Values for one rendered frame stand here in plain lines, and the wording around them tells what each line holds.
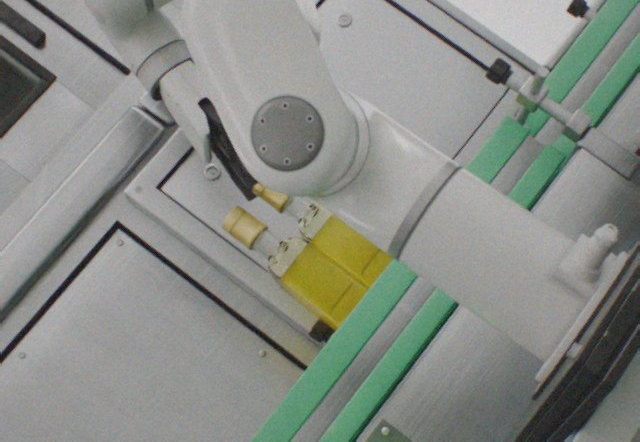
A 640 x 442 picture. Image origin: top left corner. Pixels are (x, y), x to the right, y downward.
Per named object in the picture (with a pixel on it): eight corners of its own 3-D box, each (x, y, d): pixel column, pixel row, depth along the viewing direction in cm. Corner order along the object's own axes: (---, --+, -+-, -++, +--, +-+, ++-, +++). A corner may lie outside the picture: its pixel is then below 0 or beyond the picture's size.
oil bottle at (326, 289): (434, 347, 149) (290, 239, 153) (439, 337, 144) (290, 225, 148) (405, 385, 148) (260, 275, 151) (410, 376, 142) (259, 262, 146)
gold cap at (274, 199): (298, 195, 154) (270, 174, 154) (298, 186, 150) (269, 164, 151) (280, 217, 153) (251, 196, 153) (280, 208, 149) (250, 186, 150)
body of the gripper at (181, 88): (149, 104, 160) (201, 173, 157) (142, 73, 150) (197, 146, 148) (198, 71, 161) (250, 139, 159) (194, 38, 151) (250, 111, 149)
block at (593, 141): (624, 185, 147) (574, 150, 148) (647, 156, 138) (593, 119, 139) (607, 208, 146) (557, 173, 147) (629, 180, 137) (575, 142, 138)
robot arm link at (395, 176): (471, 168, 111) (322, 69, 114) (451, 163, 98) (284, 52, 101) (410, 260, 112) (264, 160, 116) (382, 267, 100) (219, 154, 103)
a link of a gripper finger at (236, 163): (215, 146, 151) (248, 190, 149) (214, 137, 148) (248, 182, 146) (237, 131, 151) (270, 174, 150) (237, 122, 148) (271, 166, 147)
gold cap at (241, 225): (247, 248, 148) (218, 226, 149) (252, 252, 152) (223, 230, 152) (266, 224, 148) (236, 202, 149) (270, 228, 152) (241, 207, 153)
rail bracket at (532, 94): (570, 156, 150) (484, 96, 152) (605, 99, 134) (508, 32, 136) (556, 175, 149) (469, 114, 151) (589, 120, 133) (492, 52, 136)
